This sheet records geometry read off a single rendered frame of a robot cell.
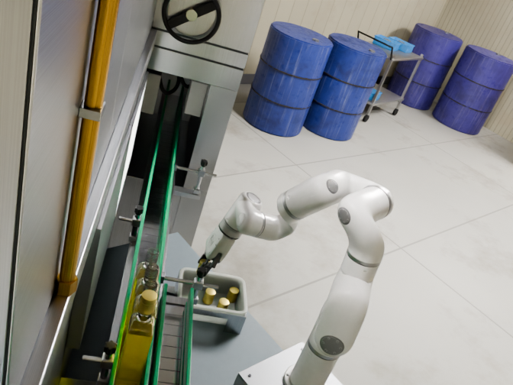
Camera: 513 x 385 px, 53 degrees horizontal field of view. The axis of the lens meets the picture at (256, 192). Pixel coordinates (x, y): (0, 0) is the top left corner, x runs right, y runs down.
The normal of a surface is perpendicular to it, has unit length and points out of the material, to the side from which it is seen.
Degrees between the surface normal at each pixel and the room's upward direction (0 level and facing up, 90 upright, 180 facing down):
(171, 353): 0
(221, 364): 0
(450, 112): 90
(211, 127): 90
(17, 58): 90
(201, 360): 0
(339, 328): 89
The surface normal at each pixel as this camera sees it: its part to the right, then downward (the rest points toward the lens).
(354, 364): 0.29, -0.82
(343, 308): -0.33, 0.33
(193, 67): 0.07, 0.53
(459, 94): -0.68, 0.18
